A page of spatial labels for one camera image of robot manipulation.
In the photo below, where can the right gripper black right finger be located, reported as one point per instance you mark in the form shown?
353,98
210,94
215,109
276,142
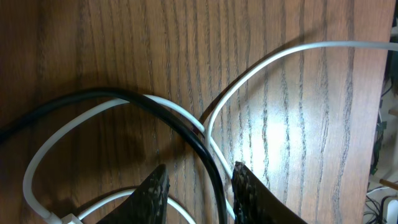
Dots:
254,202

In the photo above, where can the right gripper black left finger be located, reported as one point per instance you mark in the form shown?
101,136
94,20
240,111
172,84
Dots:
147,204

